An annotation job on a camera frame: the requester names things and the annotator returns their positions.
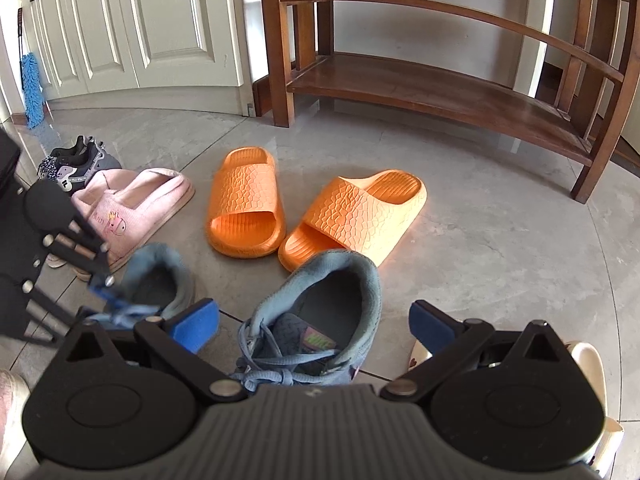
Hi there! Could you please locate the person's pale shoe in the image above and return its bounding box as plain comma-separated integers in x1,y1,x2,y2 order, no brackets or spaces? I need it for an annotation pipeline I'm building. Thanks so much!
0,369,32,467

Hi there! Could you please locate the white heart-print slipper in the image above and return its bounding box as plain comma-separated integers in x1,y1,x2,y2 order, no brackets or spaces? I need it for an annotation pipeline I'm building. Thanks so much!
407,340,626,479

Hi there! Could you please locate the brown wooden shoe rack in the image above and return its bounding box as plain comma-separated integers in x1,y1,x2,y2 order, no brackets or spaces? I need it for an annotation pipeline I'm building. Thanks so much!
257,0,640,205

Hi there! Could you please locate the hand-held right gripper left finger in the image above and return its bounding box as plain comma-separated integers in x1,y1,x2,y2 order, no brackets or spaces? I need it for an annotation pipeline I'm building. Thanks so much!
48,297,248,404

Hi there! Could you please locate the black grey chunky sneaker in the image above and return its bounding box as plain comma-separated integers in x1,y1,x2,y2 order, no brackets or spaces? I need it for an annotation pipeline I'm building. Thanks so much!
37,142,124,196
49,135,97,162

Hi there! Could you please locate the blue chenille mop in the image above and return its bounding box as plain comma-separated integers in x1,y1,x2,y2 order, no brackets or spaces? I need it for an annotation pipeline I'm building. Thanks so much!
15,7,51,130

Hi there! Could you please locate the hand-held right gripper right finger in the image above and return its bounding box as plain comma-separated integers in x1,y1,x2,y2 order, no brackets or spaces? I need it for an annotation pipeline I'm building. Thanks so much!
379,300,582,404

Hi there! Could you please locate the blue sneaker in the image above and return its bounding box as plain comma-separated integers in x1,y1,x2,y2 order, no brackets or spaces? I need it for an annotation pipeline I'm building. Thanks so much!
232,248,382,387
84,242,197,332

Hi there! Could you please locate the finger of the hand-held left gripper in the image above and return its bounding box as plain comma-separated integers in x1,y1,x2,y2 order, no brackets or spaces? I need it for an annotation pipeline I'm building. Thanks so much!
20,279,86,347
42,219,119,295

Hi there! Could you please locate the orange textured slipper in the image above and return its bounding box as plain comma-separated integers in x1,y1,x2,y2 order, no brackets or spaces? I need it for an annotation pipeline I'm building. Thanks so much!
206,146,287,260
277,170,429,274

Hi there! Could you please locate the white panelled cabinet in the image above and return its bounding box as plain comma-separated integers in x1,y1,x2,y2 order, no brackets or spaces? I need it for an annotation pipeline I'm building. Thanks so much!
17,0,256,119

